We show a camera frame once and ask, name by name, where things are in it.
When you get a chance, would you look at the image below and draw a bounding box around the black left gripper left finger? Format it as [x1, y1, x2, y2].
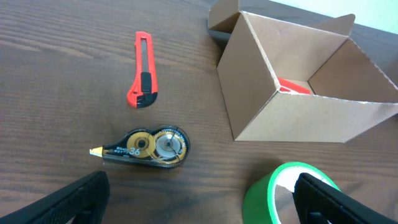
[1, 171, 110, 224]

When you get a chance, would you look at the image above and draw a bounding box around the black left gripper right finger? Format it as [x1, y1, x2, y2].
[293, 173, 397, 224]

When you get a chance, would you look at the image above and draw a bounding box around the black gold correction tape dispenser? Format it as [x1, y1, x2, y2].
[89, 125, 190, 169]

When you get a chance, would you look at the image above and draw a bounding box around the small red black cutter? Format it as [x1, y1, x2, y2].
[278, 78, 311, 95]

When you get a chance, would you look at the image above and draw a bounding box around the red utility knife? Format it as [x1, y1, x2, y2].
[127, 31, 158, 108]

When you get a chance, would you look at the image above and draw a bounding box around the green tape roll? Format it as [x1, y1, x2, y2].
[243, 162, 339, 224]

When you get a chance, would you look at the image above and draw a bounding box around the open cardboard box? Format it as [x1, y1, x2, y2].
[208, 1, 397, 142]

